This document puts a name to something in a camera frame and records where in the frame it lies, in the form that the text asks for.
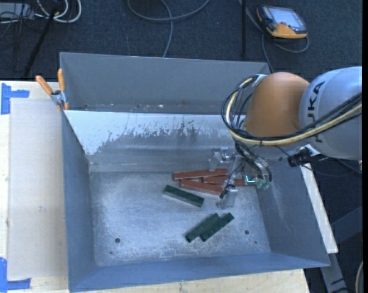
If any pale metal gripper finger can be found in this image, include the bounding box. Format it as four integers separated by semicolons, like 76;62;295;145
207;147;233;172
215;182;239;210

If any black cylinder on white bracket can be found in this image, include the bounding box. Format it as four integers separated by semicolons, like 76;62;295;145
287;145;320;168

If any grey metal bin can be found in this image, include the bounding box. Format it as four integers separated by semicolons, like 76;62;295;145
59;52;331;293

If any dark green flat block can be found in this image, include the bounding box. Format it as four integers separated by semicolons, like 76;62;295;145
162;184;205;208
184;212;220;243
199;212;235;242

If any red-brown flat block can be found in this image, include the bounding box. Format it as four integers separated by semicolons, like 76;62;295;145
171;168;229;182
203;175;249;187
179;178;225;197

